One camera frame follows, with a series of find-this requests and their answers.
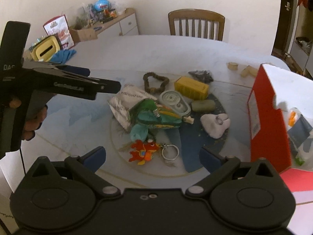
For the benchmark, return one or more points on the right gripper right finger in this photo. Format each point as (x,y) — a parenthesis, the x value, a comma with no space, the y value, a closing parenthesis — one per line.
(220,169)

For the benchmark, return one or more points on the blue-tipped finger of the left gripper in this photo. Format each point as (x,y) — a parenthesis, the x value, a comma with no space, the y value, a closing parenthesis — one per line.
(76,70)

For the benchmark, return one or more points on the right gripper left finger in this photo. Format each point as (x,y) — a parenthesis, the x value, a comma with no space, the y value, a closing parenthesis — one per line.
(84,168)

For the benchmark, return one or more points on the silver foil packet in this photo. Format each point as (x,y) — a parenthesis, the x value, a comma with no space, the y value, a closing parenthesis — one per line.
(124,101)

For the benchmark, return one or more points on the red goldfish keychain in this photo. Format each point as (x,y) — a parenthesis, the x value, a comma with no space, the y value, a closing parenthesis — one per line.
(143,152)

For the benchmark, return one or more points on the green grey eraser block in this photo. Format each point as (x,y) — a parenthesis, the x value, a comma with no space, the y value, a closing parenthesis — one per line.
(203,106)

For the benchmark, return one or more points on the brown hair scrunchie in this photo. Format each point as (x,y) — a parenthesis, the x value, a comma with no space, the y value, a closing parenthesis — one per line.
(154,84)

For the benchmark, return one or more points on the green tassel fabric pouch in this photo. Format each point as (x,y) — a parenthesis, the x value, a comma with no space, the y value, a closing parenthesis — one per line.
(147,114)

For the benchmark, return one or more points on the yellow small carton box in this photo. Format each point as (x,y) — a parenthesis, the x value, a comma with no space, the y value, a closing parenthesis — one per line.
(191,88)

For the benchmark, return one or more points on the grey correction tape dispenser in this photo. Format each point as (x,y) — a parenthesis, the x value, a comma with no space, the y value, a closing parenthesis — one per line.
(174,100)

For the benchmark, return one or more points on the bag of dark screws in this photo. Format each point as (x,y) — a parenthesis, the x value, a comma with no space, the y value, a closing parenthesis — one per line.
(203,76)

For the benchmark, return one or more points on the person's left hand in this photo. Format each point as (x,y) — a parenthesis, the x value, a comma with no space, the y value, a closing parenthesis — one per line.
(32,125)

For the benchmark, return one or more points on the blue cloth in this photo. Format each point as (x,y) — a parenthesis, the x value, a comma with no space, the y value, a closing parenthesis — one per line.
(62,56)

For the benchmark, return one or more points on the cardboard box on sideboard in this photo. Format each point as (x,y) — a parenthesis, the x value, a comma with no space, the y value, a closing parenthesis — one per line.
(82,35)

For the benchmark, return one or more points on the yellow tissue box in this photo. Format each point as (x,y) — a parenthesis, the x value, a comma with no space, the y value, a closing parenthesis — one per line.
(45,49)

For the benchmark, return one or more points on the red white paper bag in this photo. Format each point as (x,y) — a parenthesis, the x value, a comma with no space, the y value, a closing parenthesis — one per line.
(58,27)

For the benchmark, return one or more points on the white wooden sideboard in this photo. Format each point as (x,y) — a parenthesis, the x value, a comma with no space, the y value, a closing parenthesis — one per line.
(122,25)

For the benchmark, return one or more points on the blue round toy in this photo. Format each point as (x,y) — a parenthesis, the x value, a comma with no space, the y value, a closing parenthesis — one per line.
(101,5)

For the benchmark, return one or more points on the red white shoe box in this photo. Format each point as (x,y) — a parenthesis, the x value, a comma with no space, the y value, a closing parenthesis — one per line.
(274,93)

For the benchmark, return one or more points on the angular beige wooden block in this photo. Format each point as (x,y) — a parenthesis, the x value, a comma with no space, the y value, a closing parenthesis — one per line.
(249,70)

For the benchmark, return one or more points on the round beige wooden block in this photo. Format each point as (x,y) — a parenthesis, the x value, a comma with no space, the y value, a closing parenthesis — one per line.
(232,66)

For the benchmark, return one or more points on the wooden chair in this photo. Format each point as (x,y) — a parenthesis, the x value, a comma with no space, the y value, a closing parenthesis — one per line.
(197,23)

